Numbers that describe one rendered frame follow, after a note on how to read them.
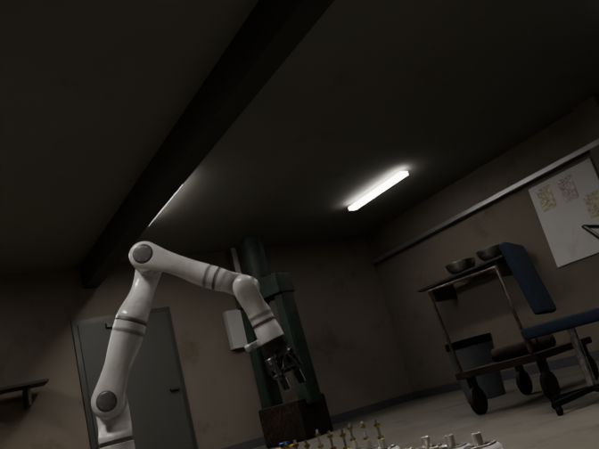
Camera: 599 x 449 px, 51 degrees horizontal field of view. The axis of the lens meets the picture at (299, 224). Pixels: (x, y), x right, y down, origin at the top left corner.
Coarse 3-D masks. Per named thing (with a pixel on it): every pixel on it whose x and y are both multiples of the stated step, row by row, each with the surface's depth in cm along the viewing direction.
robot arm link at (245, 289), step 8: (240, 280) 178; (248, 280) 178; (240, 288) 178; (248, 288) 178; (256, 288) 178; (240, 296) 178; (248, 296) 178; (256, 296) 178; (240, 304) 179; (248, 304) 178; (256, 304) 178; (264, 304) 179; (248, 312) 179; (256, 312) 178; (264, 312) 178; (272, 312) 181; (256, 320) 178; (264, 320) 178
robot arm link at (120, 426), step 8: (128, 408) 179; (96, 416) 177; (120, 416) 177; (128, 416) 178; (104, 424) 175; (112, 424) 175; (120, 424) 175; (128, 424) 176; (104, 432) 172; (112, 432) 170; (120, 432) 170; (128, 432) 172; (104, 440) 169; (112, 440) 169; (120, 440) 169
